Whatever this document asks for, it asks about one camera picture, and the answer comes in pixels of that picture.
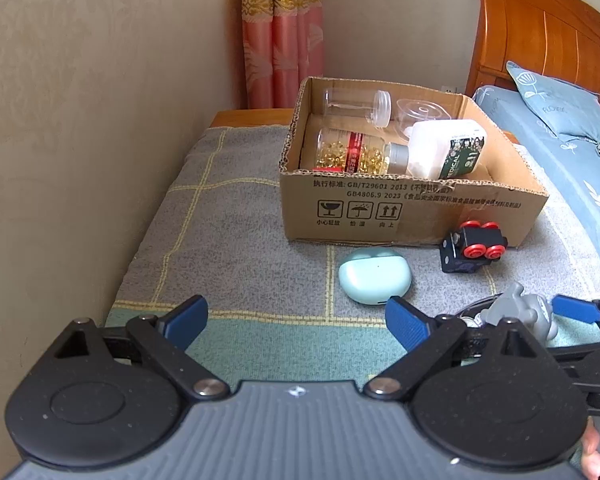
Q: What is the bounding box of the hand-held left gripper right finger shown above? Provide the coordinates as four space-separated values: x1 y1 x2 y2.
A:
364 296 556 402

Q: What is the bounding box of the blue flower print pillow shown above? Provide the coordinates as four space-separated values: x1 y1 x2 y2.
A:
505 61 600 143

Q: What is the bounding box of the clear round box red label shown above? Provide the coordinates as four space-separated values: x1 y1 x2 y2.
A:
392 97 453 136

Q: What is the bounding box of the grey green checked blanket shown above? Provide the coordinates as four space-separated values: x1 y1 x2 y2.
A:
105 125 600 386

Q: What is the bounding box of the person's right hand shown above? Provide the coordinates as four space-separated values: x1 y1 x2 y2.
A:
581 420 600 480

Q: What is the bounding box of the white frosted plastic bottle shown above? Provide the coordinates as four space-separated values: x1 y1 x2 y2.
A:
406 119 488 181

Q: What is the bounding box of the black toy train car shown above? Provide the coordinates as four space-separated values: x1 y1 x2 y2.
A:
440 220 509 275

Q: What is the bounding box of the capsule bottle silver cap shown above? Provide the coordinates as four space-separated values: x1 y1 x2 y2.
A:
312 127 412 173

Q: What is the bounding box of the clear plastic jar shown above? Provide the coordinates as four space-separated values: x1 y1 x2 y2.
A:
322 87 392 127

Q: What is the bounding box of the mint green earbud case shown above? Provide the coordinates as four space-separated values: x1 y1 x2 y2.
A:
338 247 413 306

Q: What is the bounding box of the pink curtain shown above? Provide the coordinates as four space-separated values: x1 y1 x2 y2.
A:
239 0 326 110

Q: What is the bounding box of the brown cardboard box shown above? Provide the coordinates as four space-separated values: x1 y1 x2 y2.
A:
278 76 551 249

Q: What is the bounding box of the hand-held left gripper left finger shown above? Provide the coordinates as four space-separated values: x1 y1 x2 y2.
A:
54 295 231 402

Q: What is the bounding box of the wooden headboard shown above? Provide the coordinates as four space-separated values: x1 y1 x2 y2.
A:
465 0 600 106

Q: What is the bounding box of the wooden bedside table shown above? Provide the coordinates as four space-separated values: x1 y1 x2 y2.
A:
210 109 296 128

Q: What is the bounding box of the grey elephant toy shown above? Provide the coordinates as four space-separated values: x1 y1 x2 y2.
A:
472 281 561 346

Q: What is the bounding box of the blue printed bed sheet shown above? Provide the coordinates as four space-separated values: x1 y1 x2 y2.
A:
472 85 600 291

